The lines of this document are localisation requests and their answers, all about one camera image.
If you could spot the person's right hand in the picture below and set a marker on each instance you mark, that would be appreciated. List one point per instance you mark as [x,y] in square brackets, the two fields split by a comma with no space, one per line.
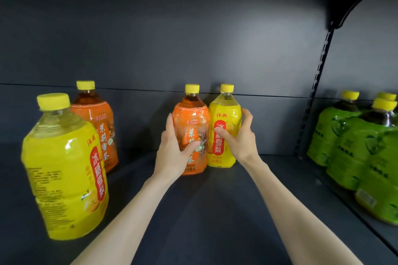
[244,146]

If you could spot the person's left hand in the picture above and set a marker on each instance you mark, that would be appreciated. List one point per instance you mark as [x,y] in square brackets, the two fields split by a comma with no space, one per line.
[169,156]

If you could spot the person's right thumb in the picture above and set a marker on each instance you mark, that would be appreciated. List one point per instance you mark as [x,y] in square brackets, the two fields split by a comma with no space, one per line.
[222,135]

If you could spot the person's left thumb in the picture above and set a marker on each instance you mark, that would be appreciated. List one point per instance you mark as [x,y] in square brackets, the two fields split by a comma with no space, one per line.
[191,146]

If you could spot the yellow pear drink bottle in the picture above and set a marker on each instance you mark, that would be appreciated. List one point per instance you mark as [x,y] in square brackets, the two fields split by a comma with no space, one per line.
[225,112]
[59,165]

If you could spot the orange tea bottle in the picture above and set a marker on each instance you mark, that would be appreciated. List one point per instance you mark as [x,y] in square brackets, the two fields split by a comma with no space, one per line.
[99,118]
[191,118]

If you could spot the person's left forearm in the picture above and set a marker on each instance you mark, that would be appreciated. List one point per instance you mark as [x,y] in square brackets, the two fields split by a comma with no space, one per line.
[130,221]

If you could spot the person's right forearm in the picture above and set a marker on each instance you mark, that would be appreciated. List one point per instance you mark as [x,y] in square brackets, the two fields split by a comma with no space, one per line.
[295,215]

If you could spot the dark grey shelf board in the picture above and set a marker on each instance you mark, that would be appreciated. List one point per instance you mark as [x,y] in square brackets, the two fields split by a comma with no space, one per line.
[211,212]

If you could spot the slotted black shelf upright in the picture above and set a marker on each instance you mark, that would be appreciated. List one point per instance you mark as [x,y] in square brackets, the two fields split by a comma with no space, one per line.
[314,91]

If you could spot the green tea bottle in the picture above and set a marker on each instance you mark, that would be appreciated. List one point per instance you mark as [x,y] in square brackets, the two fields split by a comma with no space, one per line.
[326,131]
[382,187]
[354,153]
[386,96]

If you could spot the black shelf bracket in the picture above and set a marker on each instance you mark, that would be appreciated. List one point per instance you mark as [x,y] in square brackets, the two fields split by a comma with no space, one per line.
[345,4]

